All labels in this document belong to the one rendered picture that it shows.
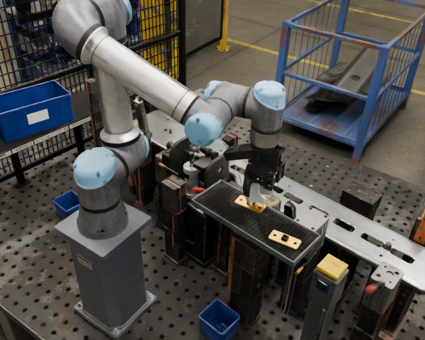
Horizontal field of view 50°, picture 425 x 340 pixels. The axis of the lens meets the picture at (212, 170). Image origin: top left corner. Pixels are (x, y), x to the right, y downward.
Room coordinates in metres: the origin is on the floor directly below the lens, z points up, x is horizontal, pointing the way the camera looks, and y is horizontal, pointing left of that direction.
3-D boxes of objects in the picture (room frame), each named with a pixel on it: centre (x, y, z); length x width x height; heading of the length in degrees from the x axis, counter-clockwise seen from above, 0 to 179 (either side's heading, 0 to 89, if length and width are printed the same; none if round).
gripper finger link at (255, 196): (0.95, -0.12, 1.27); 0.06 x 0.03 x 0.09; 59
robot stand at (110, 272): (1.01, 0.32, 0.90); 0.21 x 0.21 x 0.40; 56
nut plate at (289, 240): (0.90, -0.21, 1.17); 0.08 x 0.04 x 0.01; 61
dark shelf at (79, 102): (1.82, 0.65, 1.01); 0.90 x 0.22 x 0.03; 139
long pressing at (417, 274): (1.38, -0.19, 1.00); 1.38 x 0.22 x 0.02; 49
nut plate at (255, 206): (0.99, -0.11, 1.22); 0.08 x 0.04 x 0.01; 59
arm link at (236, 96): (1.00, -0.03, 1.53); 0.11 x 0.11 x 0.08; 68
